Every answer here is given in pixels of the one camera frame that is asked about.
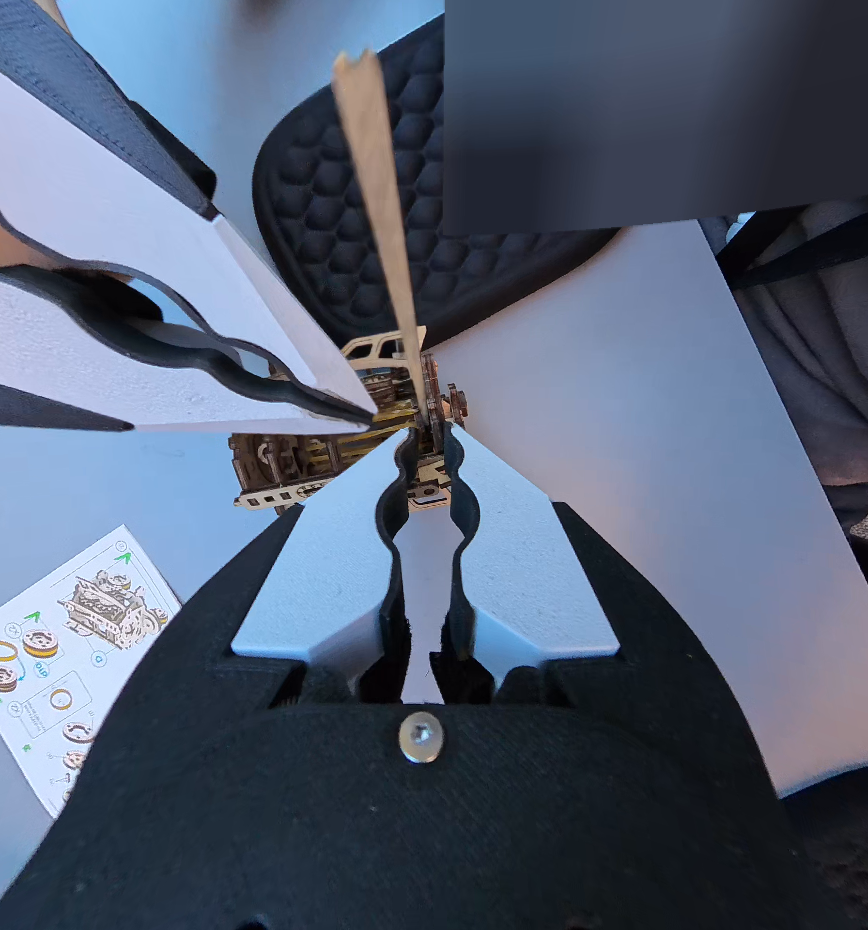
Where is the black strap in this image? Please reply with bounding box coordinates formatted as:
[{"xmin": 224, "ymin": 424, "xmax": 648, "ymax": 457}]
[{"xmin": 717, "ymin": 209, "xmax": 868, "ymax": 292}]

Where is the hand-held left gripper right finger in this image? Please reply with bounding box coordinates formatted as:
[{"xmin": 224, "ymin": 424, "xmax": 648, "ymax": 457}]
[{"xmin": 440, "ymin": 423, "xmax": 620, "ymax": 700}]

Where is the long thin wooden strip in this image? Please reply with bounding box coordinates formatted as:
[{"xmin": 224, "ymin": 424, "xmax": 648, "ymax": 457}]
[{"xmin": 331, "ymin": 49, "xmax": 438, "ymax": 430}]

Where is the wooden mechanical model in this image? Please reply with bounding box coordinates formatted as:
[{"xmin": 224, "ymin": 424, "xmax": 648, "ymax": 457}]
[{"xmin": 231, "ymin": 327, "xmax": 471, "ymax": 513}]

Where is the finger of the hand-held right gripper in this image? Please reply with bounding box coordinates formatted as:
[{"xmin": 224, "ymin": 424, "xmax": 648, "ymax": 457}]
[
  {"xmin": 0, "ymin": 0, "xmax": 379, "ymax": 422},
  {"xmin": 0, "ymin": 265, "xmax": 377, "ymax": 434}
]

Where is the person's clothing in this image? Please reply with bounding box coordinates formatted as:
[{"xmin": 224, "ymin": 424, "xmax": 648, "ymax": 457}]
[{"xmin": 699, "ymin": 190, "xmax": 868, "ymax": 488}]

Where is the model instruction booklet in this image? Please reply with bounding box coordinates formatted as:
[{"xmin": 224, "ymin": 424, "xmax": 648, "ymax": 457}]
[{"xmin": 0, "ymin": 525, "xmax": 182, "ymax": 818}]

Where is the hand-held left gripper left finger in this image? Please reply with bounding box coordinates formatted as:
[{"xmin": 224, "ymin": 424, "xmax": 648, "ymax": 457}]
[{"xmin": 229, "ymin": 432, "xmax": 417, "ymax": 700}]

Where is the black honeycomb cushion pad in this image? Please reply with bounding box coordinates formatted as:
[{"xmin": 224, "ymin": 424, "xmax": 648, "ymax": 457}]
[{"xmin": 252, "ymin": 15, "xmax": 620, "ymax": 350}]

